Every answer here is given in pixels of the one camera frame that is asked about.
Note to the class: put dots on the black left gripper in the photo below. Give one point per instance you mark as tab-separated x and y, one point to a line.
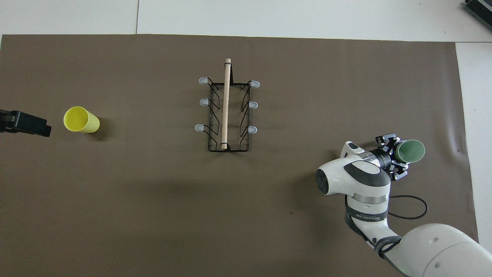
7	116

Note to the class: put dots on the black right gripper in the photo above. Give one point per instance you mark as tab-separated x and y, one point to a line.
386	159

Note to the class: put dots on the pale green plastic cup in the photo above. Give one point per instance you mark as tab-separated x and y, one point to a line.
411	151

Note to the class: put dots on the yellow plastic cup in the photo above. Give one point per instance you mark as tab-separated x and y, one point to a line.
78	119

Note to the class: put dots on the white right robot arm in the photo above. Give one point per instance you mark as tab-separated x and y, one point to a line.
365	181

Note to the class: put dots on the brown table mat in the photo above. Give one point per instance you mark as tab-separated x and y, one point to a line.
153	200

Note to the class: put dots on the dark grey ribbed device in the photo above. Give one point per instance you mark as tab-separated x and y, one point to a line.
480	8

